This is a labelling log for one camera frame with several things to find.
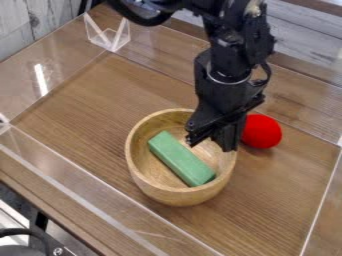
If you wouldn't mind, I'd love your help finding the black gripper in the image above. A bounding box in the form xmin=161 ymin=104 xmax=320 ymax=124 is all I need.
xmin=185 ymin=50 xmax=267 ymax=152

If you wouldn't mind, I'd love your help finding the green rectangular block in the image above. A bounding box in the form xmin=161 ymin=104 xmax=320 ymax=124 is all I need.
xmin=147 ymin=131 xmax=217 ymax=187

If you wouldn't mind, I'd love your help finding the brown wooden bowl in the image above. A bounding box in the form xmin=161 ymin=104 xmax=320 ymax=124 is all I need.
xmin=124 ymin=108 xmax=238 ymax=207

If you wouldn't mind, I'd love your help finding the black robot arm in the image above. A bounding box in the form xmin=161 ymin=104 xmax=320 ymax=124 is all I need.
xmin=107 ymin=0 xmax=275 ymax=152

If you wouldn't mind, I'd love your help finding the red plush strawberry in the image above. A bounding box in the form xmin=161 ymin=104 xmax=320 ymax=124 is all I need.
xmin=242 ymin=114 xmax=282 ymax=149

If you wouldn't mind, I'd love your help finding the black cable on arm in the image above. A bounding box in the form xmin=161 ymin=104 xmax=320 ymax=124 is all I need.
xmin=106 ymin=0 xmax=185 ymax=28

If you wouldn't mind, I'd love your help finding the clear acrylic front wall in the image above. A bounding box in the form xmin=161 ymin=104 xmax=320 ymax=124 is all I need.
xmin=0 ymin=115 xmax=223 ymax=256

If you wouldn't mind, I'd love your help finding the black table clamp bracket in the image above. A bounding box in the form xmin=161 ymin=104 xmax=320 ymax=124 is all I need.
xmin=0 ymin=209 xmax=79 ymax=256

